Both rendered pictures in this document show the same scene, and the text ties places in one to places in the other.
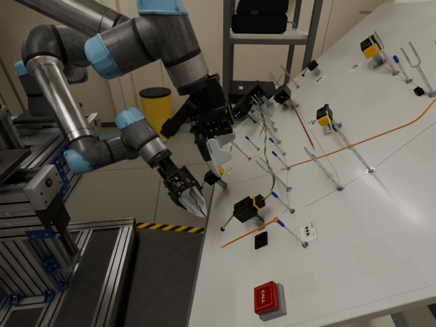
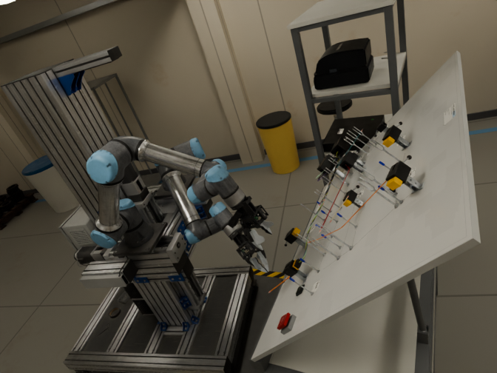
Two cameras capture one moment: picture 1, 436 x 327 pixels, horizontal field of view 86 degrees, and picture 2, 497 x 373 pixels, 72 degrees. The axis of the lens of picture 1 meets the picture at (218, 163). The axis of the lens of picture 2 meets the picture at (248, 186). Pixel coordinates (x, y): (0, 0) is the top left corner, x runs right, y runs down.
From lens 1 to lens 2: 0.88 m
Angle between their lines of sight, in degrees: 25
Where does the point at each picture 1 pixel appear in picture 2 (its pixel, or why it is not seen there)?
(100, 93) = (219, 126)
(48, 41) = not seen: hidden behind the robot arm
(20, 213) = (165, 264)
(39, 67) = (168, 179)
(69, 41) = not seen: hidden behind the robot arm
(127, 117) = (214, 210)
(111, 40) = (197, 192)
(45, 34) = not seen: hidden behind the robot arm
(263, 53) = (412, 41)
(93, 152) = (199, 231)
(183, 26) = (225, 183)
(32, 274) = (174, 308)
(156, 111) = (275, 141)
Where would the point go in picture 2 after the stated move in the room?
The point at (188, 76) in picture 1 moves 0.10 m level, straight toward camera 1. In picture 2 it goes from (231, 203) to (225, 221)
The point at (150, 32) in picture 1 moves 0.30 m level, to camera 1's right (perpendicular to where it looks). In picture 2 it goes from (211, 189) to (293, 183)
